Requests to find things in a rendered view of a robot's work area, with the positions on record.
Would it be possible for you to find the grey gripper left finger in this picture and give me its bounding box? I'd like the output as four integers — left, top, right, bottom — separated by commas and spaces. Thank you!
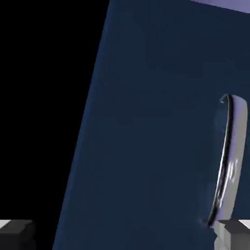
0, 219, 37, 250

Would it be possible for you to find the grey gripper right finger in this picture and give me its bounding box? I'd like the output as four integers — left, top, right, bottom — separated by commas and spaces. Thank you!
213, 219, 250, 250

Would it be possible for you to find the dark blue drawer front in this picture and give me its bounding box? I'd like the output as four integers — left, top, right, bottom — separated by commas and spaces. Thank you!
52, 0, 250, 250

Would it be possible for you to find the curved silver drawer handle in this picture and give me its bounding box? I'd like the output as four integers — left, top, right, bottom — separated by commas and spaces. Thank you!
205, 94, 248, 228

